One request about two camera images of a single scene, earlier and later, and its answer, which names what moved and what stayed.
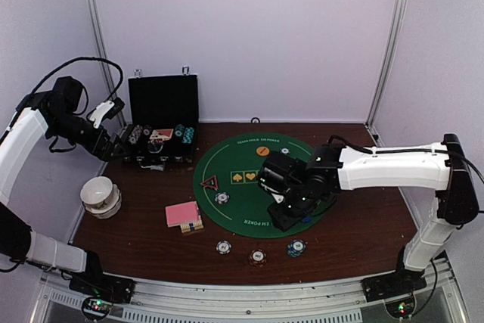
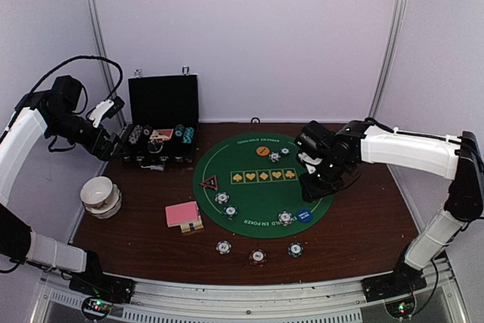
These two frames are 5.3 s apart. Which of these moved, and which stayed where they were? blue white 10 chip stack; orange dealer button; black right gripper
Moved: black right gripper
Stayed: blue white 10 chip stack; orange dealer button
